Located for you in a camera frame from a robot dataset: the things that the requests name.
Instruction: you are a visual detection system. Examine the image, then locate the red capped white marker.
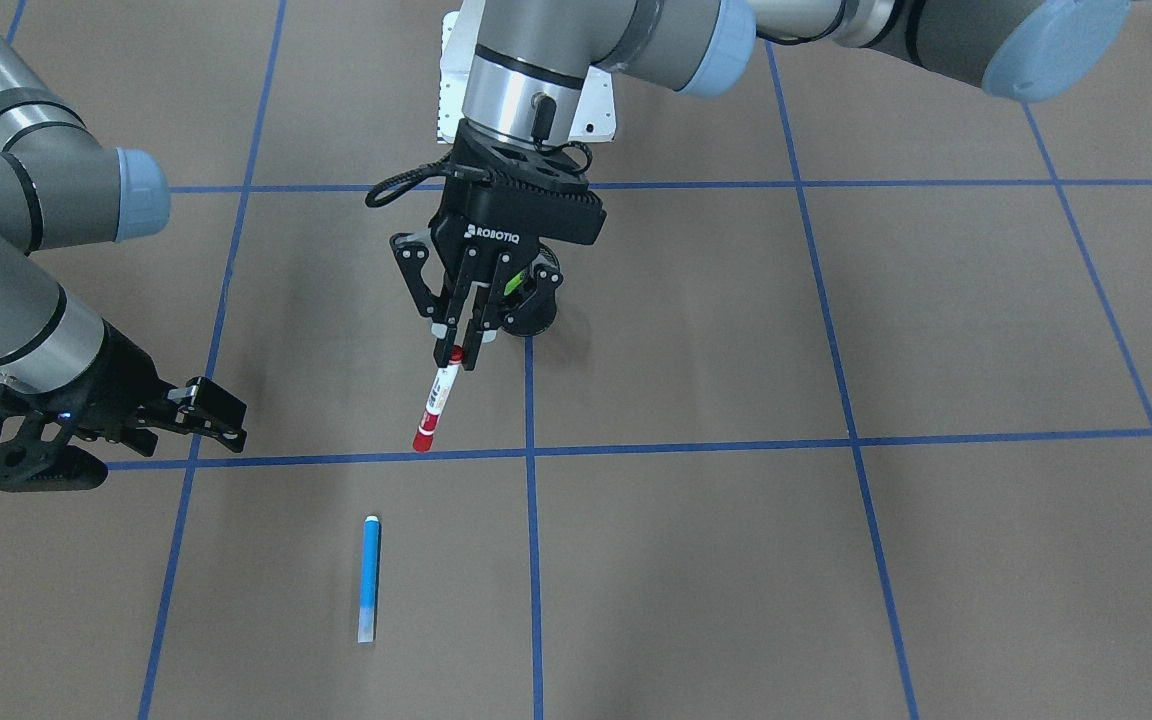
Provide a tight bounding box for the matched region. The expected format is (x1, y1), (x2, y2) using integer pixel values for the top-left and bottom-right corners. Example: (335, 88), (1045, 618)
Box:
(412, 344), (465, 454)

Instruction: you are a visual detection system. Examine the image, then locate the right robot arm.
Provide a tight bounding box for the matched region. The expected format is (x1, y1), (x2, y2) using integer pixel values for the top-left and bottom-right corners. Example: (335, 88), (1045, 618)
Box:
(0, 35), (247, 492)

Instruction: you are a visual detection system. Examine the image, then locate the brown table cover mat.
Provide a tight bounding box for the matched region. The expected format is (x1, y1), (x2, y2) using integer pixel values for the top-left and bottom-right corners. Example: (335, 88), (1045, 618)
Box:
(0, 1), (1152, 719)

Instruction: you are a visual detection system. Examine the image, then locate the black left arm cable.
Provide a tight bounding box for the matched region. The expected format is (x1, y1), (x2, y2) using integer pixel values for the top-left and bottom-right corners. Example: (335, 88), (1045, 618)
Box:
(365, 165), (457, 209)

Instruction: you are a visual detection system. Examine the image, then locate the blue highlighter pen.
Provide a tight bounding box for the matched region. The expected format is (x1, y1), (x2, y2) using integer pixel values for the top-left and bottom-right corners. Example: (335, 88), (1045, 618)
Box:
(357, 514), (381, 644)

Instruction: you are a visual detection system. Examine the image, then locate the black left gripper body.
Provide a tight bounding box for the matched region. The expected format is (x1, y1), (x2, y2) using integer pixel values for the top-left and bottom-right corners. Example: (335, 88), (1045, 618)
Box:
(431, 119), (605, 266)

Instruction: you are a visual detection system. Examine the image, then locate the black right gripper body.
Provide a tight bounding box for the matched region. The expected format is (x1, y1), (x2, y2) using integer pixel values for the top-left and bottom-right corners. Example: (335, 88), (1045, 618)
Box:
(0, 324), (175, 492)

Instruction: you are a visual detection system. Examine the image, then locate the green highlighter pen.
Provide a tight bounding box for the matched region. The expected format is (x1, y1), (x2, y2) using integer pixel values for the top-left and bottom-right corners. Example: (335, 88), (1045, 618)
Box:
(503, 272), (525, 297)

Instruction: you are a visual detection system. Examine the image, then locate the black mesh pen cup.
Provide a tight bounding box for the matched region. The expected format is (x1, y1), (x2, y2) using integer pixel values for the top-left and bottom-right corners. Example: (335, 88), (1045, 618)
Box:
(502, 243), (564, 338)

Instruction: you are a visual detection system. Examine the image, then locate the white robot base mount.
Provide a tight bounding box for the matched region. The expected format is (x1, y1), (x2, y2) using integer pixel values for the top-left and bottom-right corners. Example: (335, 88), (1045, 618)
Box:
(435, 1), (617, 145)

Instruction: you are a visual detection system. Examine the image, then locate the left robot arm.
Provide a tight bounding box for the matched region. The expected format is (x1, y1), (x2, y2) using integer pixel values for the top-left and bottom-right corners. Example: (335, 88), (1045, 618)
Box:
(366, 1), (1130, 370)

